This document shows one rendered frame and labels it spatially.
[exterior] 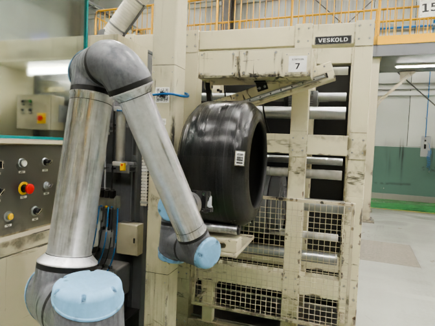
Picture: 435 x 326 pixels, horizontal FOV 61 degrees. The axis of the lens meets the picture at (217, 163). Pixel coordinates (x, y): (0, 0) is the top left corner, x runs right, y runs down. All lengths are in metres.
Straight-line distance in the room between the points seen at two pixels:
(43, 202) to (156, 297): 0.73
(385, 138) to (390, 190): 1.38
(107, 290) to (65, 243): 0.20
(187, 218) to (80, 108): 0.40
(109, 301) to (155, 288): 1.13
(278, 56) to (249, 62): 0.15
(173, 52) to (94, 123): 0.94
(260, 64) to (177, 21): 0.47
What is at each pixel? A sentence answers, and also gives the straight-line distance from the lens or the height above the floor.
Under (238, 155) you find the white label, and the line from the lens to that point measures 1.49.
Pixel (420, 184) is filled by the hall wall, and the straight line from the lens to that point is 10.85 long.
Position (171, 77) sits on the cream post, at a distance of 1.84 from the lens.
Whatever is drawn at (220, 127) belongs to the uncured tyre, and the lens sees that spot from 1.54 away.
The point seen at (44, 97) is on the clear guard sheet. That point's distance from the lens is 1.68.
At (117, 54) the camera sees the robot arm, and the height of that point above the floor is 1.49.
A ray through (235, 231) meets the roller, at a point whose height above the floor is 0.90.
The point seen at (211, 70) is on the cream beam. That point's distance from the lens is 2.05.
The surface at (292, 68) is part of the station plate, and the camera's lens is 1.95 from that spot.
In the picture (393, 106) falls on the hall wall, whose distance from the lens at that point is 10.87.
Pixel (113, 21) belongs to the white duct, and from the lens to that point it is 2.42.
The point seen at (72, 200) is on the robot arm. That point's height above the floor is 1.13.
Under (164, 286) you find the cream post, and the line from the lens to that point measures 1.95.
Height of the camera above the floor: 1.28
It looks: 3 degrees down
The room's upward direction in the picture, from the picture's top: 2 degrees clockwise
